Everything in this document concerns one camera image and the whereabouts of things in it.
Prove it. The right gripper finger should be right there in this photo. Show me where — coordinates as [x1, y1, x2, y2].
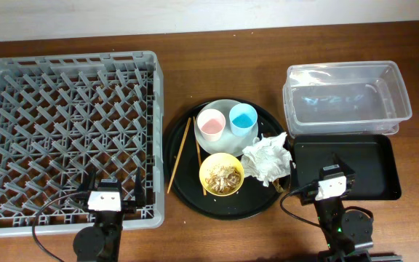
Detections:
[290, 161, 298, 191]
[332, 153, 355, 177]

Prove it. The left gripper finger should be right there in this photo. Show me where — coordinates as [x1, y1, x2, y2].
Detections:
[134, 167, 145, 206]
[83, 171, 96, 191]

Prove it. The white paper napkin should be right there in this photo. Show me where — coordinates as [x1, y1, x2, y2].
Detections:
[241, 132, 292, 187]

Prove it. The food scraps and rice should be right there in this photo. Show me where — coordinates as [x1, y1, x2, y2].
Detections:
[206, 166, 242, 194]

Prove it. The yellow plastic bowl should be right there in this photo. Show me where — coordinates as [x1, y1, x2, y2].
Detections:
[199, 153, 244, 197]

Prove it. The blue plastic cup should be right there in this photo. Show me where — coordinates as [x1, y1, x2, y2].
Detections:
[229, 103, 258, 137]

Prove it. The pink plastic cup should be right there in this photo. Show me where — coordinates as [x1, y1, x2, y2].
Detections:
[196, 108, 226, 142]

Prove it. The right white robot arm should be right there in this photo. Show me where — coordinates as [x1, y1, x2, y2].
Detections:
[287, 153, 403, 262]

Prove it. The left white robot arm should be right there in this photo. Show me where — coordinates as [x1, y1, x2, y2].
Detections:
[73, 170, 145, 261]

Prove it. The grey plastic dishwasher rack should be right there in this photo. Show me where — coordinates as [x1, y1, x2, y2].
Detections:
[0, 51, 164, 238]

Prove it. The black rectangular tray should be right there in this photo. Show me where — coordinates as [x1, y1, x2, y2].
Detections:
[292, 135, 402, 201]

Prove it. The round black serving tray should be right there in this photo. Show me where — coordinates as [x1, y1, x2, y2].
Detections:
[163, 101, 280, 221]

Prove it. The clear plastic storage bin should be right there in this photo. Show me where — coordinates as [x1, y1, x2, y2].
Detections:
[283, 60, 412, 138]

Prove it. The light grey round plate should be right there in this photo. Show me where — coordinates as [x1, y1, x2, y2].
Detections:
[194, 99, 258, 156]

